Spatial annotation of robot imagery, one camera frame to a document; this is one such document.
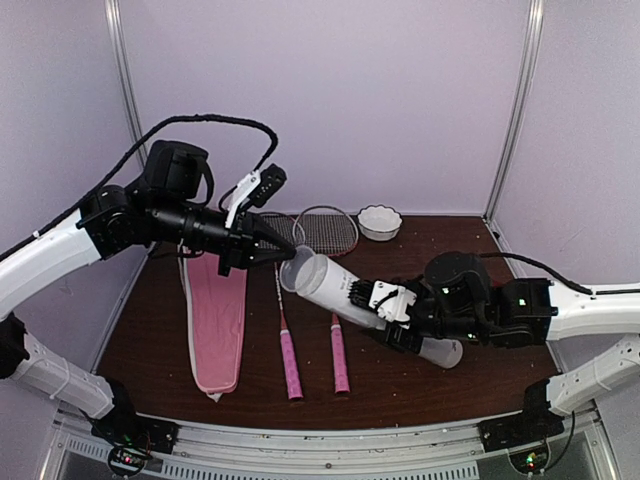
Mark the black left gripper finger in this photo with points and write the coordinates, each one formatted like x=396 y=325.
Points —
x=246 y=259
x=271 y=231

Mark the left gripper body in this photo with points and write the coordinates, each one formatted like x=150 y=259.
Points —
x=237 y=207

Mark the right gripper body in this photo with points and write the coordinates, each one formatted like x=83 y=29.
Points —
x=400 y=334

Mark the pink racket bag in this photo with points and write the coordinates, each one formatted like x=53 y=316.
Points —
x=215 y=309

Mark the white shuttlecock tube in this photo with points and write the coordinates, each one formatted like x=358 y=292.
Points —
x=326 y=284

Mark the pink badminton racket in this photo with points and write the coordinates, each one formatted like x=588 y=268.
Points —
x=330 y=231
x=290 y=365

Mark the clear tube lid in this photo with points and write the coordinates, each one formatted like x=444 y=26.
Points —
x=290 y=270

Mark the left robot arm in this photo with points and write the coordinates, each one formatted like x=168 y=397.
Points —
x=158 y=206

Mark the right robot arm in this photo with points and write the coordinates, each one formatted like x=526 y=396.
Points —
x=454 y=298

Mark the white scalloped bowl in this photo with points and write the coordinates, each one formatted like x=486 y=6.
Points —
x=379 y=223

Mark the metal base rail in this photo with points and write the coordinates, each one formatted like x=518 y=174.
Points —
x=452 y=450

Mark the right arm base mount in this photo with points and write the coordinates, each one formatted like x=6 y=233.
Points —
x=524 y=437

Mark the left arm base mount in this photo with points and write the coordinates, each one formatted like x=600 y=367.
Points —
x=137 y=448

